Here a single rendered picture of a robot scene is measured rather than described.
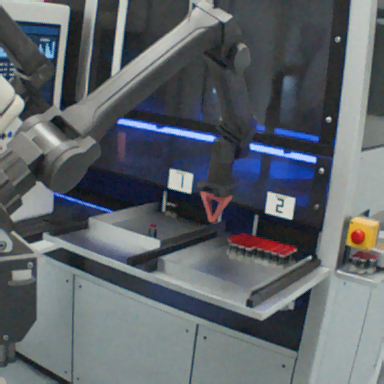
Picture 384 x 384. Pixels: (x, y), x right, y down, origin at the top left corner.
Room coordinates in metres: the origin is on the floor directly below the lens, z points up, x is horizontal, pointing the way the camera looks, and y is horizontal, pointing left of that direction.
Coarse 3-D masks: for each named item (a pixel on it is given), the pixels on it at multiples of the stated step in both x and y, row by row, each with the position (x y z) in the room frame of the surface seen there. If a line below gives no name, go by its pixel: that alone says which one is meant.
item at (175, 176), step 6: (174, 174) 1.82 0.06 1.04; (180, 174) 1.81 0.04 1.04; (186, 174) 1.80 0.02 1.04; (192, 174) 1.79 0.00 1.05; (174, 180) 1.82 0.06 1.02; (180, 180) 1.81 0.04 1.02; (186, 180) 1.80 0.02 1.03; (168, 186) 1.83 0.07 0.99; (174, 186) 1.82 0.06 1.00; (180, 186) 1.81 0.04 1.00; (186, 186) 1.80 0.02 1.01
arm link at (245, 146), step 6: (222, 132) 1.42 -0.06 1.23; (228, 132) 1.43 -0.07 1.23; (252, 132) 1.40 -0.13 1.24; (234, 138) 1.41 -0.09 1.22; (246, 138) 1.39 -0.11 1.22; (240, 144) 1.40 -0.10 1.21; (246, 144) 1.42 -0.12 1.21; (240, 150) 1.46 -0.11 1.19; (246, 150) 1.49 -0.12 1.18; (234, 156) 1.46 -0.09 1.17; (240, 156) 1.47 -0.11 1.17; (246, 156) 1.50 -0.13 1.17
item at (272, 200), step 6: (270, 198) 1.64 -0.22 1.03; (276, 198) 1.63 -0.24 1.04; (282, 198) 1.62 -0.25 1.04; (288, 198) 1.61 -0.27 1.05; (270, 204) 1.64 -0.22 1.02; (288, 204) 1.61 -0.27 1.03; (270, 210) 1.64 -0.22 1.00; (282, 210) 1.62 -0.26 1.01; (288, 210) 1.61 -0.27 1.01; (282, 216) 1.62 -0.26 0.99; (288, 216) 1.61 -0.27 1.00
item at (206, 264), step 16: (208, 240) 1.57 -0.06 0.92; (224, 240) 1.64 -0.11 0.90; (176, 256) 1.44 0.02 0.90; (192, 256) 1.50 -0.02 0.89; (208, 256) 1.53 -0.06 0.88; (224, 256) 1.55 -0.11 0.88; (176, 272) 1.35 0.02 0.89; (192, 272) 1.33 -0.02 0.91; (208, 272) 1.41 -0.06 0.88; (224, 272) 1.42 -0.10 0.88; (240, 272) 1.43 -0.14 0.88; (256, 272) 1.44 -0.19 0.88; (272, 272) 1.45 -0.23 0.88; (288, 272) 1.41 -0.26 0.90; (224, 288) 1.28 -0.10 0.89; (240, 288) 1.26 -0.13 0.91; (256, 288) 1.27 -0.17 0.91
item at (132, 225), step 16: (144, 208) 1.88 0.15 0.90; (96, 224) 1.64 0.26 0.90; (112, 224) 1.62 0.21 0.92; (128, 224) 1.75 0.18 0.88; (144, 224) 1.77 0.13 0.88; (160, 224) 1.79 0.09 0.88; (176, 224) 1.81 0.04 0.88; (192, 224) 1.83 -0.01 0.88; (224, 224) 1.80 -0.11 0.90; (128, 240) 1.58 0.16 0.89; (144, 240) 1.55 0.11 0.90; (160, 240) 1.52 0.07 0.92; (176, 240) 1.59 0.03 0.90
